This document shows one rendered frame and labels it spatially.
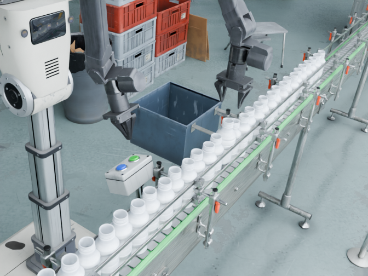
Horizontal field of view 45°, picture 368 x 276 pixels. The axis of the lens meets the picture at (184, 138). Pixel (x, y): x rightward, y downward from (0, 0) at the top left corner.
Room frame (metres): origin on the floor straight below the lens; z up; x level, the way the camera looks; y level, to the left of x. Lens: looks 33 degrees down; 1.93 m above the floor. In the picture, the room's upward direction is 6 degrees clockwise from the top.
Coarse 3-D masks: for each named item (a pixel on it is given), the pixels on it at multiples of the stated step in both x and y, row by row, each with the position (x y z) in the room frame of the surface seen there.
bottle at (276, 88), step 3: (273, 87) 1.64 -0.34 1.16; (276, 87) 1.64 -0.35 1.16; (279, 87) 1.63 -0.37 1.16; (270, 90) 1.63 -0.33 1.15; (273, 90) 1.61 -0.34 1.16; (276, 90) 1.60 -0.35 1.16; (279, 90) 1.61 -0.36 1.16; (276, 93) 1.60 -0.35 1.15; (276, 96) 1.60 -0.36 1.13; (279, 96) 1.62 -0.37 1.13; (276, 99) 1.60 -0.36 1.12; (279, 99) 1.60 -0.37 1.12; (279, 102) 1.61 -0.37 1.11; (276, 111) 1.60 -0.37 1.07; (276, 114) 1.60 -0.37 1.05; (276, 117) 1.60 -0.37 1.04; (273, 120) 1.60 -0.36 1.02
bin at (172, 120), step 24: (144, 96) 1.84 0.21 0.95; (168, 96) 2.02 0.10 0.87; (192, 96) 1.95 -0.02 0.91; (144, 120) 1.72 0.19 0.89; (168, 120) 1.65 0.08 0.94; (192, 120) 1.94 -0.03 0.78; (216, 120) 1.84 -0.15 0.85; (144, 144) 1.72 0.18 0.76; (168, 144) 1.65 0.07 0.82; (192, 144) 1.66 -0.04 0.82
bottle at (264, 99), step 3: (261, 96) 1.54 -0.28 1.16; (264, 96) 1.54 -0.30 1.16; (258, 99) 1.52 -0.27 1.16; (261, 99) 1.51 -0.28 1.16; (264, 99) 1.53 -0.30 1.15; (267, 99) 1.51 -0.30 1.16; (264, 102) 1.50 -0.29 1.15; (267, 102) 1.52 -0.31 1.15; (264, 105) 1.50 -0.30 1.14; (264, 108) 1.50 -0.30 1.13; (267, 108) 1.51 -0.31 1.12; (264, 111) 1.49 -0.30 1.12; (267, 111) 1.50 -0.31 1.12; (264, 114) 1.50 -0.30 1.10
